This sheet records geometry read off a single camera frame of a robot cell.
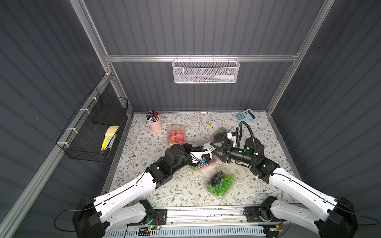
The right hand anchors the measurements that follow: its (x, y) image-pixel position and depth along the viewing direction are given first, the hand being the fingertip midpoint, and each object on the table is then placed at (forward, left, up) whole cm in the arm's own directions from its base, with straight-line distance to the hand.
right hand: (213, 147), depth 67 cm
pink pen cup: (+31, +37, -23) cm, 53 cm away
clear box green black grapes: (-8, -5, -23) cm, 25 cm away
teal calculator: (+45, -33, -26) cm, 62 cm away
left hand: (+2, +5, -1) cm, 5 cm away
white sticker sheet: (0, +2, -1) cm, 2 cm away
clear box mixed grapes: (+5, -1, -24) cm, 25 cm away
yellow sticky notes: (+8, +52, -1) cm, 53 cm away
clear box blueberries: (+23, -8, -22) cm, 33 cm away
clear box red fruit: (+24, +22, -23) cm, 40 cm away
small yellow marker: (+37, -1, -27) cm, 46 cm away
